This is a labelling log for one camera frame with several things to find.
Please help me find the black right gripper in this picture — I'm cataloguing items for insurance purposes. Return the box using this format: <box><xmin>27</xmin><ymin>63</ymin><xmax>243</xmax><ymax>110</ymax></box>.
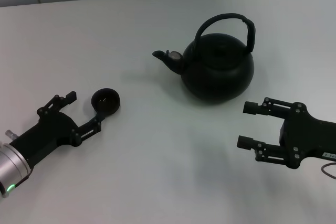
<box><xmin>237</xmin><ymin>97</ymin><xmax>336</xmax><ymax>169</ymax></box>

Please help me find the small black teacup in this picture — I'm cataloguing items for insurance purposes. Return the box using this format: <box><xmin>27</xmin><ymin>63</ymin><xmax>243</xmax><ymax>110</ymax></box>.
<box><xmin>91</xmin><ymin>87</ymin><xmax>121</xmax><ymax>116</ymax></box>

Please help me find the right gripper cable with connector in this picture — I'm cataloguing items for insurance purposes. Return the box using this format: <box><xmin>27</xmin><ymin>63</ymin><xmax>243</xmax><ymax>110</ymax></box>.
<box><xmin>321</xmin><ymin>163</ymin><xmax>336</xmax><ymax>179</ymax></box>

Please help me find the gripper cable with connector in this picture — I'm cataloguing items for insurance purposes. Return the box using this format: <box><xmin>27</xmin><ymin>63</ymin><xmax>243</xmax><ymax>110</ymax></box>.
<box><xmin>5</xmin><ymin>129</ymin><xmax>18</xmax><ymax>141</ymax></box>
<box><xmin>321</xmin><ymin>163</ymin><xmax>336</xmax><ymax>179</ymax></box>

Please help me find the black teapot with arched handle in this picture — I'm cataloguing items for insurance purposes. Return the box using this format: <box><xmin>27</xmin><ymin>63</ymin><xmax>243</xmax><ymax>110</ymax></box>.
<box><xmin>151</xmin><ymin>13</ymin><xmax>255</xmax><ymax>101</ymax></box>

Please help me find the left gripper cable with connector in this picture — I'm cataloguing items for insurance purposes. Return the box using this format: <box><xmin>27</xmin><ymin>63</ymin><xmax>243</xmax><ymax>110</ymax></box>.
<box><xmin>5</xmin><ymin>129</ymin><xmax>18</xmax><ymax>141</ymax></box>

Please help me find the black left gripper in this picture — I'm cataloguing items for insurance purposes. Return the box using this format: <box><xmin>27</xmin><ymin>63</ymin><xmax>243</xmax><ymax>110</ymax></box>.
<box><xmin>9</xmin><ymin>91</ymin><xmax>107</xmax><ymax>169</ymax></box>

